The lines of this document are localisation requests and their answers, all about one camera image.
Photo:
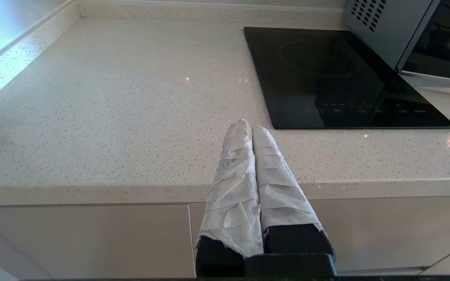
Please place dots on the left gripper wrapped right finger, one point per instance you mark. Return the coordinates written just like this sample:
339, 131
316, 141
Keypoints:
279, 195

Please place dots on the left gripper wrapped left finger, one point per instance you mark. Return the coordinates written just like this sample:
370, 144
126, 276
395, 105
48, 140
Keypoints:
233, 203

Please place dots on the black glass induction cooktop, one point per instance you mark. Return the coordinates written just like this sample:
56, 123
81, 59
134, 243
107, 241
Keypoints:
326, 78

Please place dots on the silver Panasonic microwave oven body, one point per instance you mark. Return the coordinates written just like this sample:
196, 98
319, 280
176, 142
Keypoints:
389, 31

